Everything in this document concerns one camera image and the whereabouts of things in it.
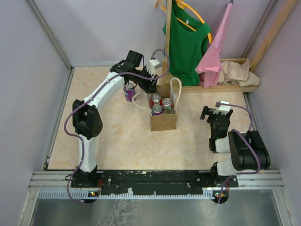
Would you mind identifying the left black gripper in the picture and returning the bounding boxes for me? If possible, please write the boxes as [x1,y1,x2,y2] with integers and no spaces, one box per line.
[134,65,159,94]

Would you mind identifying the purple soda can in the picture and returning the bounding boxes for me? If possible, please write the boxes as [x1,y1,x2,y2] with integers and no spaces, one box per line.
[151,104,164,115]
[123,82,136,102]

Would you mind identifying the red green soda can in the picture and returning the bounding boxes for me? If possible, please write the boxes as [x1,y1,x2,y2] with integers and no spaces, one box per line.
[162,98,173,110]

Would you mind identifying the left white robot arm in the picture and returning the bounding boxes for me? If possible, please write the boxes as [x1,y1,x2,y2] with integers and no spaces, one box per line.
[71,50,161,187]

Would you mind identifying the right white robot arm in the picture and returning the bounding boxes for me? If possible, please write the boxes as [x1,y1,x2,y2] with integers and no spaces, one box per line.
[200,102,271,186]

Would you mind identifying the wooden clothes rack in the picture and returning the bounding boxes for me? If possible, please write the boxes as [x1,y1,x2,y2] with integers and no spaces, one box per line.
[163,0,299,93]

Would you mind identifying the clear glass bottle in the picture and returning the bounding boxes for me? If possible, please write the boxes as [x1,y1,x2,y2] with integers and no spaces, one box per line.
[164,107,175,114]

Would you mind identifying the beige cloth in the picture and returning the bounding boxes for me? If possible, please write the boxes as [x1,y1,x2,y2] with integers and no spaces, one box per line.
[218,59,261,87]

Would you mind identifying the pink t-shirt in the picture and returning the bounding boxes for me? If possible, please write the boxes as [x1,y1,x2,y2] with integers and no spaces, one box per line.
[195,0,233,89]

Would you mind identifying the green t-shirt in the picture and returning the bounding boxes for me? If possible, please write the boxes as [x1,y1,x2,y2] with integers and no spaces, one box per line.
[169,0,211,86]

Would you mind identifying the yellow hanger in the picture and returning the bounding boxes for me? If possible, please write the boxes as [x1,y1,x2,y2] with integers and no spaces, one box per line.
[155,0,167,12]
[175,0,213,44]

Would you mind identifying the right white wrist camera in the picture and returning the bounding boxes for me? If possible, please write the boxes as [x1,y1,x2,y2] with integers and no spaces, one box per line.
[214,101,230,115]

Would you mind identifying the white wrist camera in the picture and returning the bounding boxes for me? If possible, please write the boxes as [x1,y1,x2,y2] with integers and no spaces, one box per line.
[145,59,162,75]
[214,101,230,115]

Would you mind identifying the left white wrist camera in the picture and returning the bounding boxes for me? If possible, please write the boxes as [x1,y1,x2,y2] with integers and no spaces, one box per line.
[145,59,162,75]

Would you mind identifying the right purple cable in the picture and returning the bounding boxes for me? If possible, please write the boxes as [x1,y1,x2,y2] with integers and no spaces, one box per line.
[217,103,261,204]

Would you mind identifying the purple cable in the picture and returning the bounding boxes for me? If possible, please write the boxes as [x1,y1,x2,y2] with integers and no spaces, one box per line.
[217,103,261,204]
[64,48,170,204]

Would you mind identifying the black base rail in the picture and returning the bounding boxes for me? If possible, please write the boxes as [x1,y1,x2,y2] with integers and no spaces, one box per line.
[71,169,227,195]

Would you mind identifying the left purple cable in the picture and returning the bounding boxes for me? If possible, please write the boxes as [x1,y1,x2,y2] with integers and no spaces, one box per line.
[64,48,170,204]

